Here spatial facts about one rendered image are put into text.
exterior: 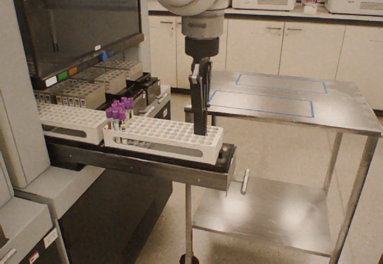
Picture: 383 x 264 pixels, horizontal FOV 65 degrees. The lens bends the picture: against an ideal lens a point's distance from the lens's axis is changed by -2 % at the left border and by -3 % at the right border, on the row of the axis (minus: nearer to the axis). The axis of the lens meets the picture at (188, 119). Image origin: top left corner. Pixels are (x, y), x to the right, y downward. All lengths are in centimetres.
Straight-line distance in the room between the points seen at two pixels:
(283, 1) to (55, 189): 252
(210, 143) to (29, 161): 46
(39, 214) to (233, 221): 82
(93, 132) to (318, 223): 101
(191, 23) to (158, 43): 262
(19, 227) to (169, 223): 108
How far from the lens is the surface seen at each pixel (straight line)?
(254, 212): 142
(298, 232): 138
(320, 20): 302
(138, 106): 116
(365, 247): 185
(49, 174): 92
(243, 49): 303
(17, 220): 80
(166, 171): 77
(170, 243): 165
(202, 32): 63
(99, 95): 106
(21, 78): 82
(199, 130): 75
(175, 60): 322
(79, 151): 87
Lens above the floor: 123
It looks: 26 degrees down
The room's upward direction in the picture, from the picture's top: straight up
